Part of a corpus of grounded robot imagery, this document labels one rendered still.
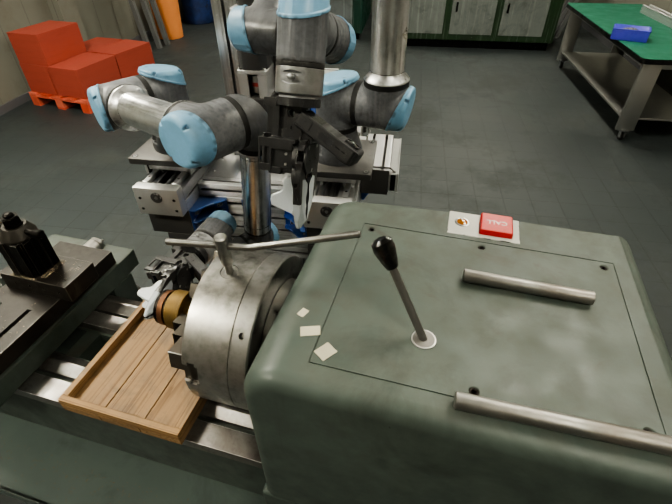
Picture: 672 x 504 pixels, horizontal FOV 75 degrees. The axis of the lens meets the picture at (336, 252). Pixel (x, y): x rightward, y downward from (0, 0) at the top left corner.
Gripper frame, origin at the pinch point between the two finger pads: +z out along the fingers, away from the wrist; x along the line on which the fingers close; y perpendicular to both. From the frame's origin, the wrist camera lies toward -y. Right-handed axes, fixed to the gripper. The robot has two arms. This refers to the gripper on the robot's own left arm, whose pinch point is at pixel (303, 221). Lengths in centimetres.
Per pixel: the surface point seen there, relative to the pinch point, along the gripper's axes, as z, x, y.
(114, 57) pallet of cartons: -33, -361, 344
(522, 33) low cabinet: -118, -650, -88
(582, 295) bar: 4.9, -1.6, -46.0
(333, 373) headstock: 14.5, 19.5, -12.2
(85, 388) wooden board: 48, 2, 49
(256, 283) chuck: 11.2, 4.3, 6.4
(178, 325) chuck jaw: 24.5, 2.8, 23.5
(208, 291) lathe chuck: 13.2, 7.1, 14.2
